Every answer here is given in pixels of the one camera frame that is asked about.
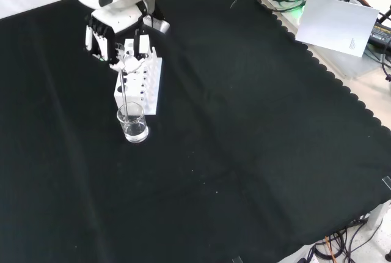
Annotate white test tube rack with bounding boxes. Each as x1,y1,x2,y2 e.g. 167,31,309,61
113,38,164,116

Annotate black power adapter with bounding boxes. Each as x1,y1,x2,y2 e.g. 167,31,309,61
367,17,391,50

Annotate pale board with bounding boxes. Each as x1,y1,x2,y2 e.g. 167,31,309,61
295,0,380,59

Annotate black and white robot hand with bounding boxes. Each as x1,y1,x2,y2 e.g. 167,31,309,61
84,0,171,73

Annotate white bench leg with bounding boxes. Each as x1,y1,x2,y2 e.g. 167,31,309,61
367,201,391,231

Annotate clear glass beaker with water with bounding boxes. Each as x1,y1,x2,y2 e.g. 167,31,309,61
116,101,150,144

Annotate clear glass rod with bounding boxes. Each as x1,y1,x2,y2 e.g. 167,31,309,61
117,66,131,124

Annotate black bench cloth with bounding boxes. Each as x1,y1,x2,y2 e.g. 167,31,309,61
0,0,391,263

